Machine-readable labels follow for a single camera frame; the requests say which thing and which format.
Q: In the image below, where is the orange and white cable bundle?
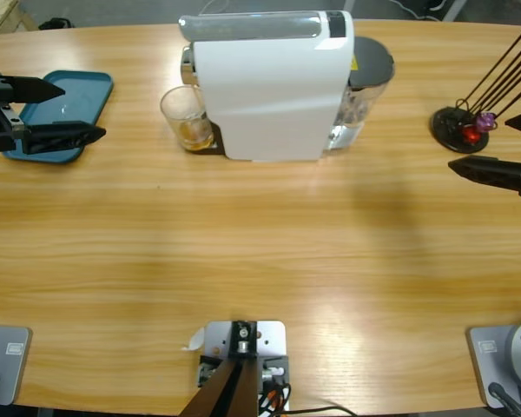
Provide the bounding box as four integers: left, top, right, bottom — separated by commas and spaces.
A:
258, 381, 293, 414

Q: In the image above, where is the black capsule holder with rods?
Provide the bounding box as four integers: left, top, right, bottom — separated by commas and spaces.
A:
429, 28, 521, 156

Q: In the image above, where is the teal plastic tray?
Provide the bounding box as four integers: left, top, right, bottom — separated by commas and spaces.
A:
2, 69, 115, 166

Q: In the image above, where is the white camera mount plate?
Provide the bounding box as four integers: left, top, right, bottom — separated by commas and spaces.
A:
198, 320, 291, 413

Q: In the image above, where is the clear drinking glass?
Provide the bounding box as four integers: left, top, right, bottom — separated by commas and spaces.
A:
159, 85, 216, 152

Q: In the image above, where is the chrome coffee machine lever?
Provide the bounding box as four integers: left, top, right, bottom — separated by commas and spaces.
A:
178, 11, 323, 41

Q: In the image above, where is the white capsule coffee machine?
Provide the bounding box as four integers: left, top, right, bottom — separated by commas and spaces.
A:
176, 10, 356, 164

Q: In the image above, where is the grey metal frame leg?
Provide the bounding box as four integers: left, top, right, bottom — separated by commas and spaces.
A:
441, 0, 466, 22

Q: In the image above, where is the black object on floor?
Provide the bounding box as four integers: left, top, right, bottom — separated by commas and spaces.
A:
38, 17, 75, 30

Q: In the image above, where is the thin black cable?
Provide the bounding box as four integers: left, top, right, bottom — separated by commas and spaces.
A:
281, 405, 359, 417

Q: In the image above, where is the dark camera post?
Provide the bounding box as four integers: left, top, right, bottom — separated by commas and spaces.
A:
177, 320, 261, 417

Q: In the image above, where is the thick black base cable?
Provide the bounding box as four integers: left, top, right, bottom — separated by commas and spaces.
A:
488, 381, 521, 417

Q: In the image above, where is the clear water tank black lid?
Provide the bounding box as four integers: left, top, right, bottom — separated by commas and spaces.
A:
327, 36, 396, 152

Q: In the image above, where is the white paper tag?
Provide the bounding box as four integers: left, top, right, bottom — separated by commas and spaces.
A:
181, 328, 206, 352

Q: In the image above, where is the purple coffee capsule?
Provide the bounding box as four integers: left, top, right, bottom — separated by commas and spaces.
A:
475, 111, 498, 133

